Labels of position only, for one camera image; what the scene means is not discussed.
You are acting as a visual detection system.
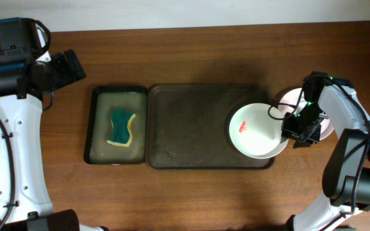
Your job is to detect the white pink plate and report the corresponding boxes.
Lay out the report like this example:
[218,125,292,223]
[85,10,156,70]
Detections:
[278,88,334,140]

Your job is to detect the white cream plate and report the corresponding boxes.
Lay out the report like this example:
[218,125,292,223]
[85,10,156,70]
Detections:
[229,103,288,159]

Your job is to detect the green yellow sponge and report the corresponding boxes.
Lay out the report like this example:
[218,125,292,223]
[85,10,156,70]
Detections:
[107,109,136,148]

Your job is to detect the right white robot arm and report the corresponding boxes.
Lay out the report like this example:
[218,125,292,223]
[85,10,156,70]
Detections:
[228,72,370,230]

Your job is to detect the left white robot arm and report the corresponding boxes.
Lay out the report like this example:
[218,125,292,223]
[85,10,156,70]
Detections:
[0,50,90,230]

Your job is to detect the black water tray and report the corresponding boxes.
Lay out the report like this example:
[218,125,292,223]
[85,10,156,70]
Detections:
[84,85,148,165]

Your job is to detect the brown serving tray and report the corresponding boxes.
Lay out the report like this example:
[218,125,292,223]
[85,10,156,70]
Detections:
[145,84,274,170]

